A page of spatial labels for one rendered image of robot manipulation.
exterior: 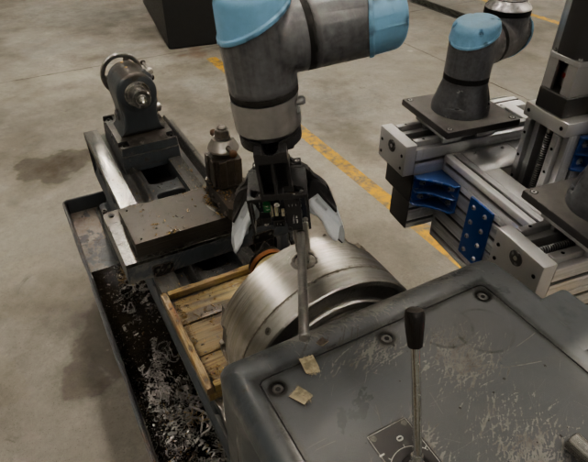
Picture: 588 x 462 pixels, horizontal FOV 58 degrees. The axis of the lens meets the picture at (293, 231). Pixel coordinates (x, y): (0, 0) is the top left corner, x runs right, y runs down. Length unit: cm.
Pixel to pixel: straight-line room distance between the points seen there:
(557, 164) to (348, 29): 90
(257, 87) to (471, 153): 103
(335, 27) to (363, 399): 40
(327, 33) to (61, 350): 212
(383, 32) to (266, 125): 15
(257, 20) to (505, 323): 48
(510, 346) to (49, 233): 274
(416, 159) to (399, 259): 139
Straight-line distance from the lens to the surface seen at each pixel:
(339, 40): 56
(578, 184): 118
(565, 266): 114
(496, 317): 76
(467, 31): 141
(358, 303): 82
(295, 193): 62
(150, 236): 134
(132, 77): 181
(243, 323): 83
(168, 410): 147
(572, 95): 132
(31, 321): 268
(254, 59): 54
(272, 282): 81
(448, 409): 64
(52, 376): 242
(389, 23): 57
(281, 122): 57
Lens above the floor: 177
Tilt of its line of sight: 38 degrees down
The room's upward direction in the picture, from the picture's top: straight up
